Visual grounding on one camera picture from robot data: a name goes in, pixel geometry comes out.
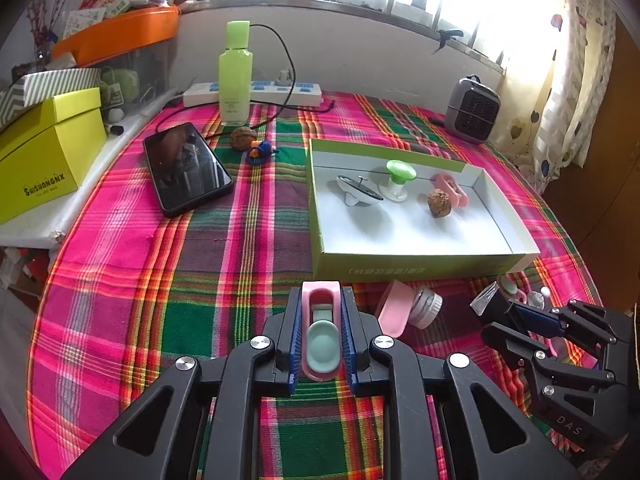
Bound black smartphone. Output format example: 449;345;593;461
142;122;235;218

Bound grey white striped box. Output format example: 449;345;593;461
0;67;103;131

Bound green white mushroom holder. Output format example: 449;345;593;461
377;160;418;202

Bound yellow green cardboard box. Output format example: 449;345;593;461
0;87;108;226

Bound pink green plaid tablecloth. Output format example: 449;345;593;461
32;89;601;480

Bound small blue toy figure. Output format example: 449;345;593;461
247;140;278;165

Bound large brown walnut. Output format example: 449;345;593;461
426;188;453;220

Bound small brown walnut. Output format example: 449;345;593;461
230;127;258;152

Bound black rectangular device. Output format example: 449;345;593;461
470;282;521;326

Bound clear bin with orange lid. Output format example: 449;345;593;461
50;6;181;106

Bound black white mushroom holder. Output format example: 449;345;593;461
334;174;385;207

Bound white power strip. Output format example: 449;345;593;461
183;79;323;108

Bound red blossom branches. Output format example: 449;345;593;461
25;0;71;61

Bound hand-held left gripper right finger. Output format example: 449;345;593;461
341;285;581;480

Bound green plush toy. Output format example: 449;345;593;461
100;67;141;106

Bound heart print curtain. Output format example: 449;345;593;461
500;0;621;196

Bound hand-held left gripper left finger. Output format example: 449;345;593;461
60;284;306;480

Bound black clip on windowsill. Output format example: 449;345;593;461
432;29;465;53

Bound light green plastic bottle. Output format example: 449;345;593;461
218;21;254;127

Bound small clear jar white lid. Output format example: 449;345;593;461
407;287;444;330

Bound black power cable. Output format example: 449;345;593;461
250;23;336;131

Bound pink clip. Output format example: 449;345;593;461
300;281;346;382
376;280;413;337
500;274;526;301
431;173;470;208

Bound brown wooden cabinet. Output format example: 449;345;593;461
540;10;640;311

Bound grey space heater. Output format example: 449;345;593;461
446;76;502;143

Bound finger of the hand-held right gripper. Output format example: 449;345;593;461
510;300;633;348
481;321;628;443

